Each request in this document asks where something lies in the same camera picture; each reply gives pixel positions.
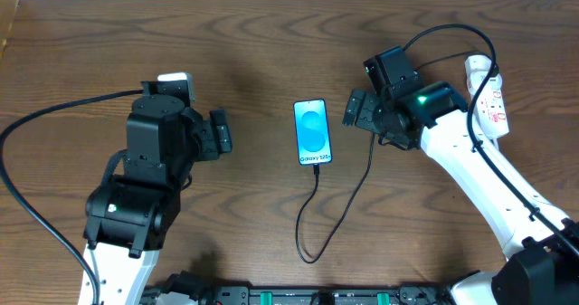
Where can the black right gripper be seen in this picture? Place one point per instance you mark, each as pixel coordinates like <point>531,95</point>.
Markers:
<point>368,113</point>

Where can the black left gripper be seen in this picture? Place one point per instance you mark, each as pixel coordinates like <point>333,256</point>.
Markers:
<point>211,134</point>

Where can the blue Galaxy smartphone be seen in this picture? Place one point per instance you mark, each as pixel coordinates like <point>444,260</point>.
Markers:
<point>312,132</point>

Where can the white power strip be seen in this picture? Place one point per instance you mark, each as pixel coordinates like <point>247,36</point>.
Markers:
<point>490,110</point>

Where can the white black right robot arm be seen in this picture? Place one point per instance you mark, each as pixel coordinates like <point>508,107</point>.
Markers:
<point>538,239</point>

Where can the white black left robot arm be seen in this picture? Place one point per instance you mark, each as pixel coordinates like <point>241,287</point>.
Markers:
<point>138,199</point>

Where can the white USB charger plug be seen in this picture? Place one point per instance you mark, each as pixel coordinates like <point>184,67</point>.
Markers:
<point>476,68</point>

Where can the brown cardboard side panel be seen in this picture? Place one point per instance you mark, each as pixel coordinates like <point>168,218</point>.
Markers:
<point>8,10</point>

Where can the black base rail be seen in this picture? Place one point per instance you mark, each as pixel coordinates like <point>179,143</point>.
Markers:
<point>187,288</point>

